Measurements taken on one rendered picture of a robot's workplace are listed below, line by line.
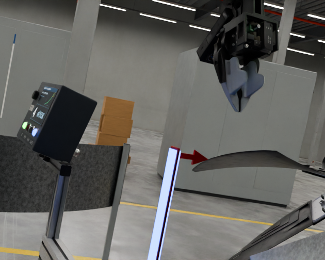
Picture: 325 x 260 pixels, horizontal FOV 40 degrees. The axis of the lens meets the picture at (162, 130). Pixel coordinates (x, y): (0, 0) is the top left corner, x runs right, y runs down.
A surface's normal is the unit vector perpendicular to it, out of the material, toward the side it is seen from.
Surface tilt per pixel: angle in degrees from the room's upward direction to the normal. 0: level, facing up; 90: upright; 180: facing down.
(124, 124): 90
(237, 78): 94
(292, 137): 90
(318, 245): 55
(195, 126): 90
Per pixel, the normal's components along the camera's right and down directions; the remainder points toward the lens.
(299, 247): -0.26, -0.59
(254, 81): -0.85, -0.20
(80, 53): 0.20, 0.09
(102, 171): 0.83, 0.19
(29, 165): 0.60, 0.16
